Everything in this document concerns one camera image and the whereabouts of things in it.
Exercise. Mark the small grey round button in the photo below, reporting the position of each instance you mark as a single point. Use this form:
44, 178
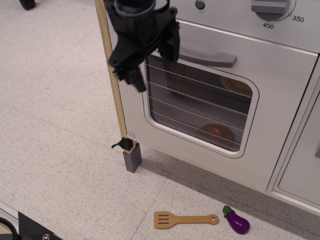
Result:
200, 4

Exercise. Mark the black caster wheel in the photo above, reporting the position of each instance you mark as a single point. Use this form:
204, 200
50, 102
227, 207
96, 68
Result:
27, 4

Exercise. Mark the black tape strip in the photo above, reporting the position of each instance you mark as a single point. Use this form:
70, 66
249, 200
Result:
124, 143

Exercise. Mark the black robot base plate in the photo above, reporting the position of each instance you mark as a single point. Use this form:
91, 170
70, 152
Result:
31, 230

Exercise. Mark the purple toy eggplant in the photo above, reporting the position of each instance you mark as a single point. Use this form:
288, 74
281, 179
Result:
239, 224

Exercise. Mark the white oven door with window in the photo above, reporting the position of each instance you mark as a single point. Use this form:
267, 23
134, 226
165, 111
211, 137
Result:
182, 97

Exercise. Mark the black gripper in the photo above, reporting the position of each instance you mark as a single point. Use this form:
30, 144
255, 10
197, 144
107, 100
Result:
140, 31

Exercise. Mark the yellow plastic plate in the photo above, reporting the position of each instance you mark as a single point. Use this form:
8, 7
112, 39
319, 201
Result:
236, 86

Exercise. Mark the wooden slotted spatula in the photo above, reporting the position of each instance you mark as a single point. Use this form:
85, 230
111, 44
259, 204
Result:
166, 220

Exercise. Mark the grey temperature knob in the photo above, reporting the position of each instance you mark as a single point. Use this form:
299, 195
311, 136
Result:
270, 10

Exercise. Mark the orange pot lid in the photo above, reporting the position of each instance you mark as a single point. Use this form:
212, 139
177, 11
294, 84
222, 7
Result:
216, 134

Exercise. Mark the white toy kitchen cabinet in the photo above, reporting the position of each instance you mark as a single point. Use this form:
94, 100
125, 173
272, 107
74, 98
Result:
298, 27

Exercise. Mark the white cupboard door right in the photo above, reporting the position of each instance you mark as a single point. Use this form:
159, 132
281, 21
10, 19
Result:
299, 176

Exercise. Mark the grey cabinet foot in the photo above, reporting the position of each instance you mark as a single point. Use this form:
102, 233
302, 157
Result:
133, 160

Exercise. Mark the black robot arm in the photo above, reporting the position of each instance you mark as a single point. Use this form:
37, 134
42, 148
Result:
141, 29

